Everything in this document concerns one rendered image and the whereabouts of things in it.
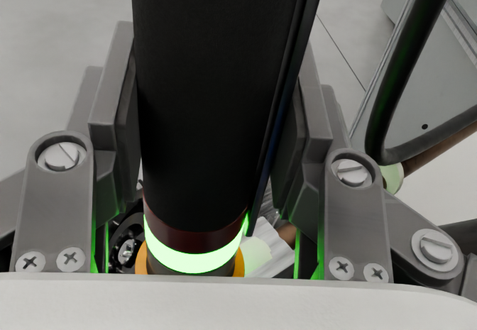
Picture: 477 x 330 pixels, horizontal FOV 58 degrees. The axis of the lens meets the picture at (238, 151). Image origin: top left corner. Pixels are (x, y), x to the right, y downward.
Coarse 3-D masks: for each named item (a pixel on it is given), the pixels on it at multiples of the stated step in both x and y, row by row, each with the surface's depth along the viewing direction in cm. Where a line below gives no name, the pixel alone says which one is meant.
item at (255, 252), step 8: (248, 240) 21; (256, 240) 21; (248, 248) 21; (256, 248) 21; (264, 248) 21; (248, 256) 20; (256, 256) 20; (264, 256) 21; (248, 264) 20; (256, 264) 20; (248, 272) 20
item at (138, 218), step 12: (132, 204) 38; (120, 216) 38; (132, 216) 37; (108, 228) 38; (120, 228) 37; (132, 228) 36; (144, 228) 34; (108, 240) 38; (120, 240) 37; (144, 240) 33; (108, 252) 37; (108, 264) 36; (120, 264) 36; (132, 264) 34
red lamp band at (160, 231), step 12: (144, 204) 13; (156, 216) 12; (240, 216) 13; (156, 228) 13; (168, 228) 12; (228, 228) 13; (240, 228) 14; (168, 240) 13; (180, 240) 13; (192, 240) 13; (204, 240) 13; (216, 240) 13; (228, 240) 13; (192, 252) 13; (204, 252) 13
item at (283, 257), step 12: (264, 228) 22; (240, 240) 21; (264, 240) 21; (276, 240) 21; (276, 252) 21; (288, 252) 21; (264, 264) 20; (276, 264) 20; (288, 264) 21; (252, 276) 20; (264, 276) 20; (276, 276) 20; (288, 276) 22
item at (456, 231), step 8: (448, 224) 29; (456, 224) 28; (464, 224) 28; (472, 224) 27; (448, 232) 27; (456, 232) 27; (464, 232) 27; (472, 232) 26; (456, 240) 26; (464, 240) 26; (472, 240) 25; (464, 248) 25; (472, 248) 24
